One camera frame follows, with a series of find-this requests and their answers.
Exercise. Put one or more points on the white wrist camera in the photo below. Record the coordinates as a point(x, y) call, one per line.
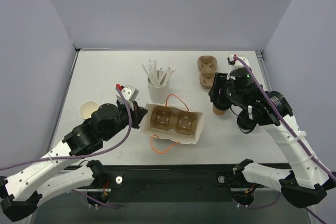
point(236, 60)
point(129, 93)

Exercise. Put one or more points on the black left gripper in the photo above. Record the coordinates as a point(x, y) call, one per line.
point(135, 115)

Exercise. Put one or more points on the stack of black lids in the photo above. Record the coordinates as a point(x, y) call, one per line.
point(246, 125)

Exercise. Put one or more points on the single brown pulp carrier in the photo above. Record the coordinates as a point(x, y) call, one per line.
point(169, 118)

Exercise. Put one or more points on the white straw holder cup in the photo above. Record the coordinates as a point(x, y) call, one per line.
point(158, 94)

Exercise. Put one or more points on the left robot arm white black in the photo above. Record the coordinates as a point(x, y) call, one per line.
point(22, 193)

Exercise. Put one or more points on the stack of paper cups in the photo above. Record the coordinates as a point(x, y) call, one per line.
point(87, 108)

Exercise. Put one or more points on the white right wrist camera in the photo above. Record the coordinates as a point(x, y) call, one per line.
point(236, 60)

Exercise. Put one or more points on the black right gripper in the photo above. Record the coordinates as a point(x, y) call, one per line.
point(218, 93)

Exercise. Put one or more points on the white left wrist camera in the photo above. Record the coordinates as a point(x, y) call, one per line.
point(129, 93)

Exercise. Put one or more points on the wrapped white straws bundle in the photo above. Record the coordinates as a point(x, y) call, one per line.
point(158, 77)

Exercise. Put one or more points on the beige paper takeout bag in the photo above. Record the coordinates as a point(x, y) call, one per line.
point(174, 101)

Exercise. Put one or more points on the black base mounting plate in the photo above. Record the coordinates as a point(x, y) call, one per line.
point(172, 183)

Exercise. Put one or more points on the brown paper coffee cup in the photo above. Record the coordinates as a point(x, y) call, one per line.
point(218, 111)

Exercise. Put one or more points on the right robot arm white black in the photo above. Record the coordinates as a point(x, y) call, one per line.
point(305, 183)

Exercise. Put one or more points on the brown pulp cup carrier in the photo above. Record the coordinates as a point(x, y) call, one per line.
point(207, 66)

